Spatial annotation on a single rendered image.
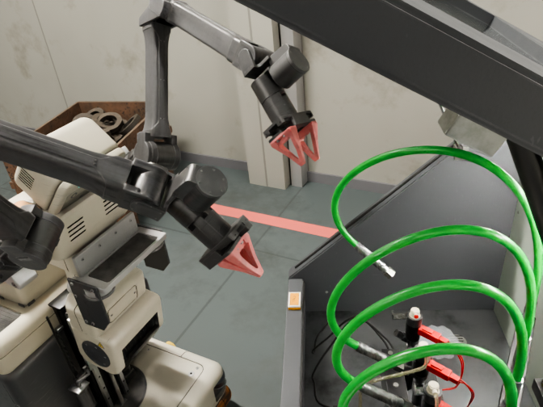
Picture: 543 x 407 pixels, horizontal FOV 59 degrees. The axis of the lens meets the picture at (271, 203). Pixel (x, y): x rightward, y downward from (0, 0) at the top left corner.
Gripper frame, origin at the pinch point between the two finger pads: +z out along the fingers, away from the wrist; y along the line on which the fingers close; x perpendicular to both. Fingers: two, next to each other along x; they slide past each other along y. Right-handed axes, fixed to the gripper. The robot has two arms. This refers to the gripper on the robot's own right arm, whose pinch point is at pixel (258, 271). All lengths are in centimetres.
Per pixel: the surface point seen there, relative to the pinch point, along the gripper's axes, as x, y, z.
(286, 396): -3.9, -17.3, 23.6
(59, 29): 266, -213, -187
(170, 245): 142, -179, -4
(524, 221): 40, 27, 40
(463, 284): -8.0, 31.5, 15.3
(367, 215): 36.6, 2.0, 16.3
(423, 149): 15.7, 31.3, 4.9
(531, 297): 3.0, 31.9, 29.9
